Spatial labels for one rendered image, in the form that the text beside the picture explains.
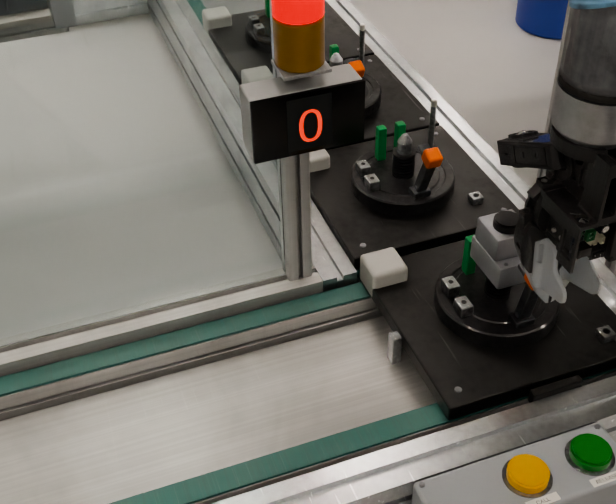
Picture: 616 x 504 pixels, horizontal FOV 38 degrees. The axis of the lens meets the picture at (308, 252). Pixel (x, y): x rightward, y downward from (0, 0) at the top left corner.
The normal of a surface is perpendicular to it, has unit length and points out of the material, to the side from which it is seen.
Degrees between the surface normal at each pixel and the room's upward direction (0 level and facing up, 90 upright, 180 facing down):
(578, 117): 90
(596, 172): 90
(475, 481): 0
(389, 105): 0
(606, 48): 94
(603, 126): 89
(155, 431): 0
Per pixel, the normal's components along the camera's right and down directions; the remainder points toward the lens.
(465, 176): -0.02, -0.77
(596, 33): -0.73, 0.42
